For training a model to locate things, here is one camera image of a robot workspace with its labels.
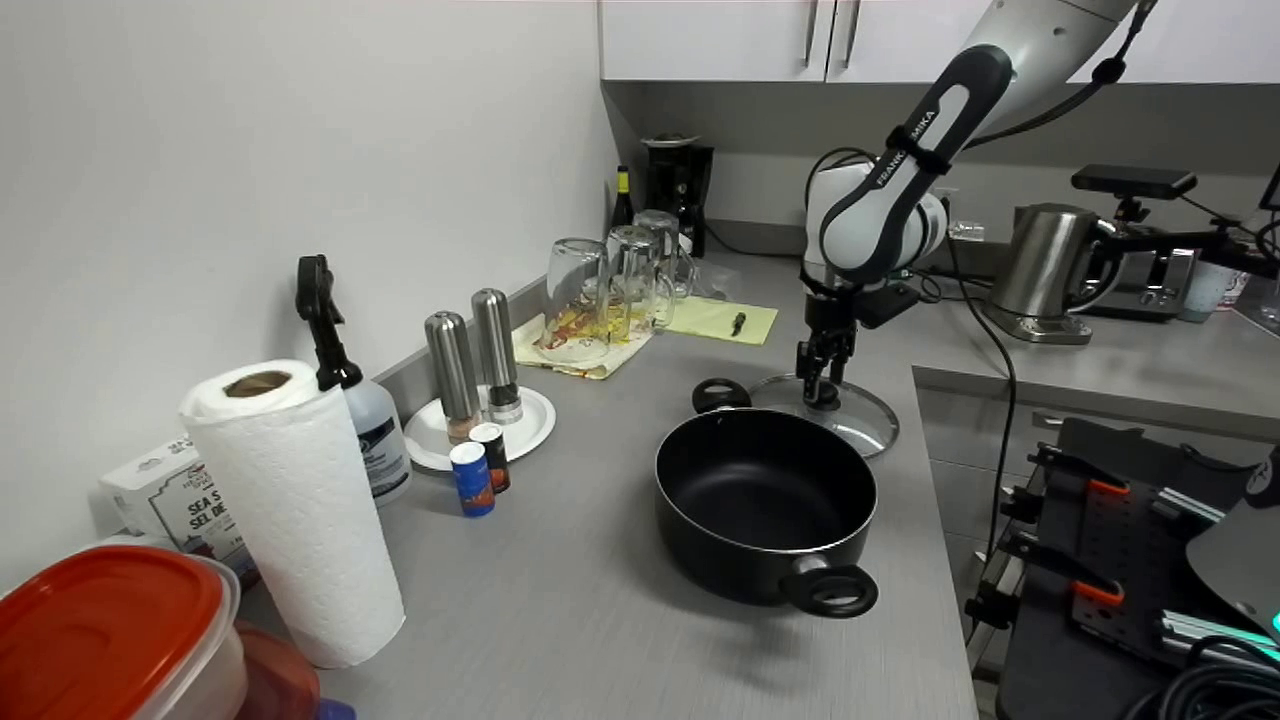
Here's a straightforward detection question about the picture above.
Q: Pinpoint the white cardboard box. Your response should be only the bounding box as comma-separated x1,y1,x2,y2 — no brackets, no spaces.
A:
89,437,263,590

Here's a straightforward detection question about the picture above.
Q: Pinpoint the black cooking pot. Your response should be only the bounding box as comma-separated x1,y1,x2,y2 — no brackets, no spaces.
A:
649,375,885,618

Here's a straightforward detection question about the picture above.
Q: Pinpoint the glass lid with black knob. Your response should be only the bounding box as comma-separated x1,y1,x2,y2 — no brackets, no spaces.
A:
752,373,903,464

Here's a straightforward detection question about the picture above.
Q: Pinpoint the small red brown bottle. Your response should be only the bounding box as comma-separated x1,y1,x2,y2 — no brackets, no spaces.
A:
469,419,518,496

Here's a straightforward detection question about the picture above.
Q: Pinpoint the black camera on stand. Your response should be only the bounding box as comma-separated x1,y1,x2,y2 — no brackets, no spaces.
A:
1070,159,1280,283

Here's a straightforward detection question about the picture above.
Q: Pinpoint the white mug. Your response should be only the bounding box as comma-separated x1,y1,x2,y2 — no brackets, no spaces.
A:
1178,256,1252,329

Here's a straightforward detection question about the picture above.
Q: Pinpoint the spray bottle with black trigger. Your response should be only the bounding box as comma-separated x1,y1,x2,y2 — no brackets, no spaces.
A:
291,250,415,504

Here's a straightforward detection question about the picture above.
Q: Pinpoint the white round plate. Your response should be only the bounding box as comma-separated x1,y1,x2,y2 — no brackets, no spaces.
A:
401,384,559,476

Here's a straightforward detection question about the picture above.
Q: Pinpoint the white cabinet door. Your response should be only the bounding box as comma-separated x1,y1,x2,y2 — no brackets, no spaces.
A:
596,0,835,87
829,0,1280,87

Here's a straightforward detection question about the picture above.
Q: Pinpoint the yellow notepad sheet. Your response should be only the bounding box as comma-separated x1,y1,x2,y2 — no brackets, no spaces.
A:
660,293,779,350

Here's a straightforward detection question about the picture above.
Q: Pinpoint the black coffee maker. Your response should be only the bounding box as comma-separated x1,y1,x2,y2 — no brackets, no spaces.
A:
637,130,718,259

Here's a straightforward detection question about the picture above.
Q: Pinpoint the clear glass mug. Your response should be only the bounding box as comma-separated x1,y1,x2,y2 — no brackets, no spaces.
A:
542,231,618,337
603,218,669,332
631,207,696,298

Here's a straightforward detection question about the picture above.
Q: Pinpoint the small blue can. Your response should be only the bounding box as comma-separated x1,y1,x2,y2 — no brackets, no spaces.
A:
450,441,500,520

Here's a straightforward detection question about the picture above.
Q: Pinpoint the dark wine bottle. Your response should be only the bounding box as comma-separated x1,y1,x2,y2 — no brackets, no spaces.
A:
608,164,642,236

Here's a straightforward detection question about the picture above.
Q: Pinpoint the black perforated mounting board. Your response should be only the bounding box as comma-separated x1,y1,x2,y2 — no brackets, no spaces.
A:
992,412,1280,720

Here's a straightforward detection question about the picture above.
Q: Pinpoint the steel grinder shaker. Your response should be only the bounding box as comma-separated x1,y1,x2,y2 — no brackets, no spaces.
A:
419,307,483,446
469,283,530,426

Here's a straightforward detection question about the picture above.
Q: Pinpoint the coiled black cable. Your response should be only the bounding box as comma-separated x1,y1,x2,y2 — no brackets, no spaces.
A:
1116,657,1280,720

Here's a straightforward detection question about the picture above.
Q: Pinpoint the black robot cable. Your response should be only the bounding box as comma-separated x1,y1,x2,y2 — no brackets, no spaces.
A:
938,250,1025,564

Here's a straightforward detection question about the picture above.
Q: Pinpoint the black clamp with orange handle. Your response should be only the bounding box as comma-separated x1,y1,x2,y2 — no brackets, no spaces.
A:
1025,444,1136,516
997,530,1132,616

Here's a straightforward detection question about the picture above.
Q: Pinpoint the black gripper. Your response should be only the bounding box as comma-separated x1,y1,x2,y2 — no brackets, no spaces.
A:
792,283,874,412

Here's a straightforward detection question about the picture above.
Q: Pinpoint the yellow floral dish towel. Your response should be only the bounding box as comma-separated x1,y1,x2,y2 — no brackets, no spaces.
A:
508,297,660,386

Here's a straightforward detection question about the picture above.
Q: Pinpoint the stainless steel kettle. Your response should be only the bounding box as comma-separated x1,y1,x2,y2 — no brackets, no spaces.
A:
992,198,1128,347

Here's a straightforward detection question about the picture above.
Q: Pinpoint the white paper towel roll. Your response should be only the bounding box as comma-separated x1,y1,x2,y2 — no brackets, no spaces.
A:
178,355,413,673

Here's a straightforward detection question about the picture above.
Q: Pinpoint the plastic container with red lid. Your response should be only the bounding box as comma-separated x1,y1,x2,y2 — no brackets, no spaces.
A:
0,534,252,720

